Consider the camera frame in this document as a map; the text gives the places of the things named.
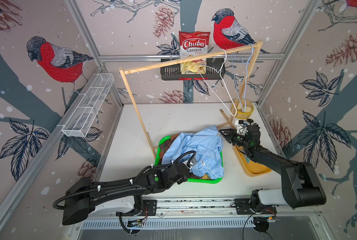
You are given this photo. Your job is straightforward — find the light blue long-sleeve shirt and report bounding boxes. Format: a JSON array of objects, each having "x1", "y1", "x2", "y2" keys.
[{"x1": 162, "y1": 125, "x2": 224, "y2": 180}]

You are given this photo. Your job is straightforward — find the black wall-mounted basket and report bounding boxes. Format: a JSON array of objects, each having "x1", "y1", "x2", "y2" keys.
[{"x1": 160, "y1": 58, "x2": 225, "y2": 81}]

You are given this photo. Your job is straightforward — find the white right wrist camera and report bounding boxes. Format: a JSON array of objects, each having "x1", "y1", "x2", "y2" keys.
[{"x1": 235, "y1": 120, "x2": 248, "y2": 135}]

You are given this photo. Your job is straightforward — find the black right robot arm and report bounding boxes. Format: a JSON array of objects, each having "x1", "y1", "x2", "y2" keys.
[{"x1": 219, "y1": 124, "x2": 326, "y2": 208}]

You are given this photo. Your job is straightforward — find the dark multicolour plaid shirt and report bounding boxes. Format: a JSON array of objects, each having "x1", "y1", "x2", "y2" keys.
[{"x1": 158, "y1": 134, "x2": 179, "y2": 160}]

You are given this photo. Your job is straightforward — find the light blue wire hanger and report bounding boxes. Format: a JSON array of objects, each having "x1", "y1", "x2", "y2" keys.
[{"x1": 232, "y1": 44, "x2": 254, "y2": 111}]

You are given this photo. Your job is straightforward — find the white cassava chips bag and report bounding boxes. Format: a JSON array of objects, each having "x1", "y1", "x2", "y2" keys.
[{"x1": 180, "y1": 59, "x2": 206, "y2": 75}]

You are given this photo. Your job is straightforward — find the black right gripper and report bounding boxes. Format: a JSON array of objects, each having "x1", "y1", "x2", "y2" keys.
[{"x1": 219, "y1": 129, "x2": 250, "y2": 149}]

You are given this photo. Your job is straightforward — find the white wire mesh shelf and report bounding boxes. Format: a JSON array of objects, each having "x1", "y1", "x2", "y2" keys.
[{"x1": 62, "y1": 73, "x2": 114, "y2": 138}]

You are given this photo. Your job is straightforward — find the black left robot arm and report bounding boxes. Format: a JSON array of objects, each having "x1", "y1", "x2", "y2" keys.
[{"x1": 53, "y1": 151, "x2": 196, "y2": 226}]

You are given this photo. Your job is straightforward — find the wooden clothes rack frame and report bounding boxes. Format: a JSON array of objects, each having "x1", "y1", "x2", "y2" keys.
[{"x1": 119, "y1": 40, "x2": 263, "y2": 160}]

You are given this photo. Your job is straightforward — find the red Chuba chips bag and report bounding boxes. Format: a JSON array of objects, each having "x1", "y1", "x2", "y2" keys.
[{"x1": 179, "y1": 31, "x2": 210, "y2": 58}]

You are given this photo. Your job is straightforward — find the yellow plastic tray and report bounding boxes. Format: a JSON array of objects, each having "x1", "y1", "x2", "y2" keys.
[{"x1": 233, "y1": 146, "x2": 272, "y2": 177}]

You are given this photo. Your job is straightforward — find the green plastic mesh basket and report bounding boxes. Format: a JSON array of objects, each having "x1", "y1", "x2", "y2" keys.
[{"x1": 154, "y1": 134, "x2": 222, "y2": 184}]

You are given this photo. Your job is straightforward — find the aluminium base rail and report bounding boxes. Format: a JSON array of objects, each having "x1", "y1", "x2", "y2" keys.
[{"x1": 88, "y1": 196, "x2": 319, "y2": 218}]

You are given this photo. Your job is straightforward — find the aluminium frame corner post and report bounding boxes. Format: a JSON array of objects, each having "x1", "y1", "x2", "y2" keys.
[{"x1": 64, "y1": 0, "x2": 124, "y2": 106}]

